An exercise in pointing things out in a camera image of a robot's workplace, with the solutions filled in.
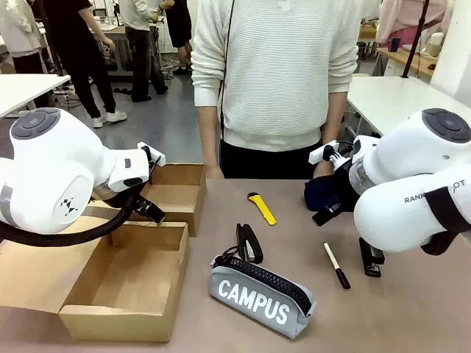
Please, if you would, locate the bystander in black clothes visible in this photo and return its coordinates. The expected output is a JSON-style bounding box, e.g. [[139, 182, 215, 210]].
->
[[47, 0, 128, 129]]

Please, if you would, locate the large open cardboard box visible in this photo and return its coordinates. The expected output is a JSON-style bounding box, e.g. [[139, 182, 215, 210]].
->
[[0, 209, 191, 343]]

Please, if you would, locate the white side table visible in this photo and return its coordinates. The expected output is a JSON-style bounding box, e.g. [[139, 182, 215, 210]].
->
[[0, 74, 71, 119]]

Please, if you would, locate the person's right forearm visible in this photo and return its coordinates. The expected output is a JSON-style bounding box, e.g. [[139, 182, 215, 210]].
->
[[196, 104, 224, 170]]

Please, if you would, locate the person in white sweater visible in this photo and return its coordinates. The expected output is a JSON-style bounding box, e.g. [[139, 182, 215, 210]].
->
[[190, 0, 360, 180]]

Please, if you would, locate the thin black neck cord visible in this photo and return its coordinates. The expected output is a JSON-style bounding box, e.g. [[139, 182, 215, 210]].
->
[[219, 0, 236, 141]]

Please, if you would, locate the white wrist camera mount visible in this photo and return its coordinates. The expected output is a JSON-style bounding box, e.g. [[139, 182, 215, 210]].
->
[[137, 142, 166, 167], [308, 140, 340, 165]]

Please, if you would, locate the small open cardboard box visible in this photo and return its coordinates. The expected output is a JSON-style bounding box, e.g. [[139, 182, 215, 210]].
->
[[88, 163, 206, 238]]

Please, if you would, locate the bystander in white coat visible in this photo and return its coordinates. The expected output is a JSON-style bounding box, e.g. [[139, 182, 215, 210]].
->
[[0, 0, 43, 75]]

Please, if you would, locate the bystander in pink top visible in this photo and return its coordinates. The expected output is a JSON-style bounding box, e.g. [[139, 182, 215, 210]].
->
[[375, 0, 449, 49]]

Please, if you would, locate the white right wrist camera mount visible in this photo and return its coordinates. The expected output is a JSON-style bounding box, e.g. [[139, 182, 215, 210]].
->
[[308, 140, 340, 165]]

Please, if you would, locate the bystander in gray shirt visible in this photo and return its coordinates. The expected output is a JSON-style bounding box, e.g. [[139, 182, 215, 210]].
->
[[119, 0, 169, 103]]

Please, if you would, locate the person's right hand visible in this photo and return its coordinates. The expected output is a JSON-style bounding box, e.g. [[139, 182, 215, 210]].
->
[[204, 163, 224, 180]]

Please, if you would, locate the wooden desk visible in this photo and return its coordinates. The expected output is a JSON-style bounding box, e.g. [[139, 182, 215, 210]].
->
[[377, 46, 436, 79]]

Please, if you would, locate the gray Campus pencil case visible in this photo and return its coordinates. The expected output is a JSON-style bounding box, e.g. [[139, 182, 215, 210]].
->
[[208, 246, 317, 340]]

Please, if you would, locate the black tripod pole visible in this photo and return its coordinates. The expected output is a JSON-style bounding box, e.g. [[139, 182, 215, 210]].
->
[[400, 0, 431, 79]]

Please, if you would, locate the yellow utility knife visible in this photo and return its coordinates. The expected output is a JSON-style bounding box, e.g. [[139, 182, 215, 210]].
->
[[247, 192, 277, 226]]

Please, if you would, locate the white long table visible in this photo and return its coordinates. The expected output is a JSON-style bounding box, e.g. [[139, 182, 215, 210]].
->
[[345, 75, 435, 138]]

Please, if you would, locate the white marker with black cap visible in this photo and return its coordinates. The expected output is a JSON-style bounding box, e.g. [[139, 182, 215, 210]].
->
[[323, 241, 352, 290]]

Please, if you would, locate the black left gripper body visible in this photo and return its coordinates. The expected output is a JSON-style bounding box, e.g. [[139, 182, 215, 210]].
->
[[132, 193, 157, 221]]

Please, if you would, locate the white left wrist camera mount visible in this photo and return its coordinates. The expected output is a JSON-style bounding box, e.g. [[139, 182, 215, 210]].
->
[[137, 142, 166, 167]]

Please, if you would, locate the black left arm cable sleeve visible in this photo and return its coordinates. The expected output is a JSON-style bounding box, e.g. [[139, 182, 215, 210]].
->
[[0, 193, 144, 248]]

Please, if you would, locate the person's left forearm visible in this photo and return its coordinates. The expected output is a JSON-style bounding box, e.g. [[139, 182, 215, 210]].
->
[[319, 91, 349, 148]]

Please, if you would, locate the black stapler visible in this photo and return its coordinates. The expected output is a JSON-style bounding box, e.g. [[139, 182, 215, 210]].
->
[[358, 237, 386, 278], [235, 223, 264, 268]]

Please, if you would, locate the black right arm cable sleeve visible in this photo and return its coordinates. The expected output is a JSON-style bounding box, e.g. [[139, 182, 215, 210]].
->
[[419, 185, 471, 257]]

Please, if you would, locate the person's left hand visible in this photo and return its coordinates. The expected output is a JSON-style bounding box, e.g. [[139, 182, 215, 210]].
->
[[314, 158, 335, 180]]

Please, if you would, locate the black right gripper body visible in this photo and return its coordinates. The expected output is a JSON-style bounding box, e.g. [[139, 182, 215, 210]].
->
[[323, 158, 357, 218]]

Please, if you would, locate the bystander in black shorts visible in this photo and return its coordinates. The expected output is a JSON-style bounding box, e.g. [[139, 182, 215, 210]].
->
[[158, 0, 193, 76]]

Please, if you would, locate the black arm cable sleeve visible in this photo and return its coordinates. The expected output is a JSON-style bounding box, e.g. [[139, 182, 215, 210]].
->
[[419, 185, 471, 257], [0, 193, 144, 248]]

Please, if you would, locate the navy blue pencil case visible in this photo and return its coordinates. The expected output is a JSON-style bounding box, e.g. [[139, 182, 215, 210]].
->
[[303, 176, 346, 213]]

